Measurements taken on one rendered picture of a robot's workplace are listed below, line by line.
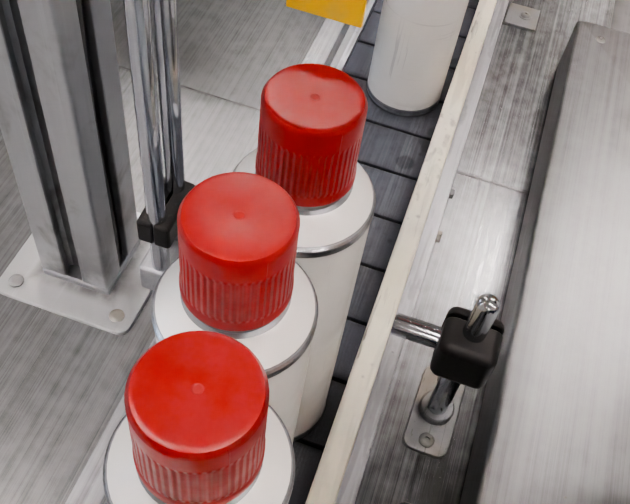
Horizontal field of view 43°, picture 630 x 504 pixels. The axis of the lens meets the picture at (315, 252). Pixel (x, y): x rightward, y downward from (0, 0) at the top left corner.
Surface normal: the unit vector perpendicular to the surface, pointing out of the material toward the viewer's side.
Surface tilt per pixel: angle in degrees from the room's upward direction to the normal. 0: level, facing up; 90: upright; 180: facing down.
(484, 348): 0
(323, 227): 42
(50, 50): 90
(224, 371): 2
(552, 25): 0
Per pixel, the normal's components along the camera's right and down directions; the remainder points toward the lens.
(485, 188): 0.10, -0.59
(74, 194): -0.32, 0.74
